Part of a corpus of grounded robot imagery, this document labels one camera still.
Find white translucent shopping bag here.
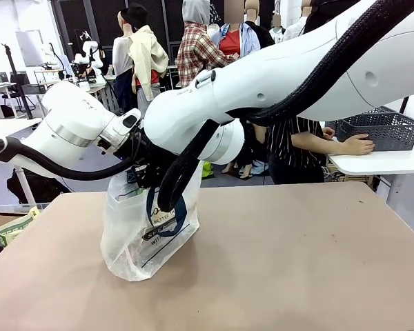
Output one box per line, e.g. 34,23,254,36
99,160,204,282

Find person's right forearm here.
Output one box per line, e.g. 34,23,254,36
291,132,348,155

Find green printed cardboard carton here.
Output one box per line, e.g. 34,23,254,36
0,206,41,248

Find black right arm cable sleeve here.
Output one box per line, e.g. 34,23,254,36
157,0,414,213

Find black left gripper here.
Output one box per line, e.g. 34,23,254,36
119,128,167,190

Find mannequin white top dark trousers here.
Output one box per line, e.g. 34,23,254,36
111,12,139,114

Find mannequin beige jacket black hat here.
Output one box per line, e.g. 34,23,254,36
119,2,170,112

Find black backpack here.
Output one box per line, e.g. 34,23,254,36
6,168,72,205

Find person in striped shirt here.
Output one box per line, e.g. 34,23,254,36
266,116,328,185

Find black arm cable sleeve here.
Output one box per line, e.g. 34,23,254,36
157,0,414,213
0,137,139,181

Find mannequin red shirt blue jacket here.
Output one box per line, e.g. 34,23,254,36
210,0,262,59

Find dark grey plastic basket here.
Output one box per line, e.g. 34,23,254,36
335,106,414,152

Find wooden background work table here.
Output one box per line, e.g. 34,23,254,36
33,68,108,108

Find mannequin white collared shirt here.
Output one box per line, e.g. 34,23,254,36
282,6,313,43

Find person's right hand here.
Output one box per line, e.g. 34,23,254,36
344,132,377,157

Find black left arm cable sleeve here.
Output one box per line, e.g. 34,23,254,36
0,137,139,181

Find white side table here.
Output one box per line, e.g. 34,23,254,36
324,136,414,204

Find white stand pole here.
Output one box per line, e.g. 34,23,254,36
12,165,36,205

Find mannequin plaid shirt grey hood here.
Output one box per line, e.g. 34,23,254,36
175,0,236,90

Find grey wall board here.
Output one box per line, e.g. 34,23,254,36
14,30,44,67

